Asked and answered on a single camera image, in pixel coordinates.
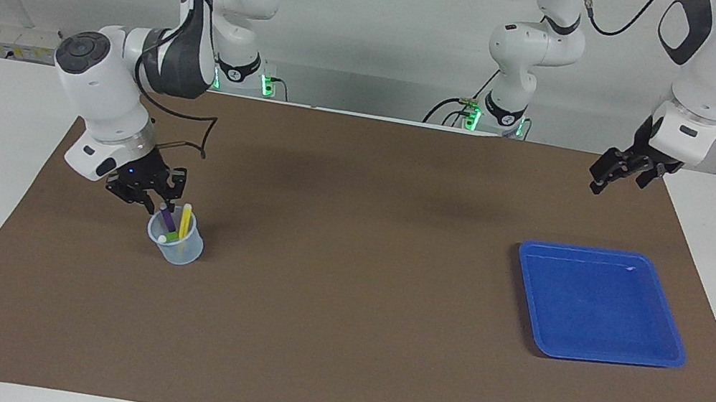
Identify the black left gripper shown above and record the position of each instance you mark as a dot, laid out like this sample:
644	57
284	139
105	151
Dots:
644	148

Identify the clear plastic cup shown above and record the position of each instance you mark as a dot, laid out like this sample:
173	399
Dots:
181	251

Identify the blue plastic tray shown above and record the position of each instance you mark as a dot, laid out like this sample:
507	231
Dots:
602	307

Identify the brown table mat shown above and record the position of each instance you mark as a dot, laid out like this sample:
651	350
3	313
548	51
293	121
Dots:
334	343

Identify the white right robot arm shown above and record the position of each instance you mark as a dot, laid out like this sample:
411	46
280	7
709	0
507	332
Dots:
123	82

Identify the white power strip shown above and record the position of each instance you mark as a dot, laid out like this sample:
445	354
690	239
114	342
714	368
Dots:
28	40

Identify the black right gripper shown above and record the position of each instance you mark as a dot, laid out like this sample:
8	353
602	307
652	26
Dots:
141	173

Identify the yellow marker pen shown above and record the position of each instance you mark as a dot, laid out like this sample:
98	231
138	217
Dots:
185	219

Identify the green marker pen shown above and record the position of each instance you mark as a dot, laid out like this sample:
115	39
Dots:
168	238

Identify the purple marker pen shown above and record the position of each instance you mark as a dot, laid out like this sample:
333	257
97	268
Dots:
167	217

